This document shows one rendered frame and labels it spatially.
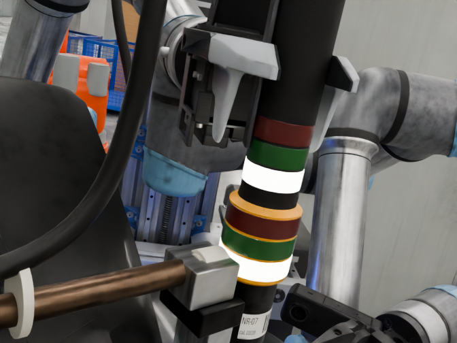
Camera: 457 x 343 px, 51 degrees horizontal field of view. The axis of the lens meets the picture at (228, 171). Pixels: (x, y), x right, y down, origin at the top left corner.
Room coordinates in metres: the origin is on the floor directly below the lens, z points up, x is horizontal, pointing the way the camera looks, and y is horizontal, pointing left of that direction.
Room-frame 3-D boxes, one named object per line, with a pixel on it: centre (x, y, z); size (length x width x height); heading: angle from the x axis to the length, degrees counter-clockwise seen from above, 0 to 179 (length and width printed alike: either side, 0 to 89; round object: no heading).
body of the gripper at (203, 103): (0.38, 0.01, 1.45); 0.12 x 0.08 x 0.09; 18
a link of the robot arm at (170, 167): (0.54, 0.05, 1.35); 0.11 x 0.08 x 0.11; 134
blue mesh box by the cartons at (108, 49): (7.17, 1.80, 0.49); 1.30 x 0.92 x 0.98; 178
